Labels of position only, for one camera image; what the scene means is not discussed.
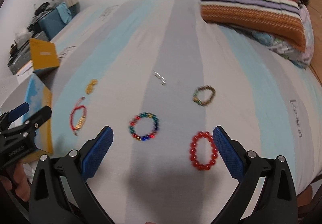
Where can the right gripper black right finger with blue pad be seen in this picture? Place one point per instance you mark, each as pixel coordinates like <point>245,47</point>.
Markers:
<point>277,201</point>

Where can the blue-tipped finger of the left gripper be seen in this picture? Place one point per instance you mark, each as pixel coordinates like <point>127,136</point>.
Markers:
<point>16,113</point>

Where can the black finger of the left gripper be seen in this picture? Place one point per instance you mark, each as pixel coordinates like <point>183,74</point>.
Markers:
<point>39,118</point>

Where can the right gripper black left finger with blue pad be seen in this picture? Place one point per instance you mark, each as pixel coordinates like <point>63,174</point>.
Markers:
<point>60,193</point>

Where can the person's left hand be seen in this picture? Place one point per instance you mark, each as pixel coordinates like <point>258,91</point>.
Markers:
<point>19,178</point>

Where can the open white cardboard box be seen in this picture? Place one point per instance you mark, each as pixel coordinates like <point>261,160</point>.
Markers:
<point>31,88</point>

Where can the grey suitcase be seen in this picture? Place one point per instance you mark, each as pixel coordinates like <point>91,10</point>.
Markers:
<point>20,53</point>

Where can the small gold bead charm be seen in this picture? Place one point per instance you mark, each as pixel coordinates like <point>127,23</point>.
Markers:
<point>90,87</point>

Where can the white plastic bag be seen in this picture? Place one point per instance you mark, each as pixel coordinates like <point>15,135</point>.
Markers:
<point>23,35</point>

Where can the teal suitcase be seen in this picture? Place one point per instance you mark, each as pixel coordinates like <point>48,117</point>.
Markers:
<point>54,21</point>

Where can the striped pastel bed sheet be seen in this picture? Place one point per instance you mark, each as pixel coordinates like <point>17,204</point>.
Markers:
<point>214,76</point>

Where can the white pearl beads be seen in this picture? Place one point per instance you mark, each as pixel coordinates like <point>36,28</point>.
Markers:
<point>161,78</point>

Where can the wooden headboard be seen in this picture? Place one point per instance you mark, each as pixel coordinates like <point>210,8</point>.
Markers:
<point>315,9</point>

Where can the striped red orange pillow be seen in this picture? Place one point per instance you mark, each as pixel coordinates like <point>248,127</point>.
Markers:
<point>278,17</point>

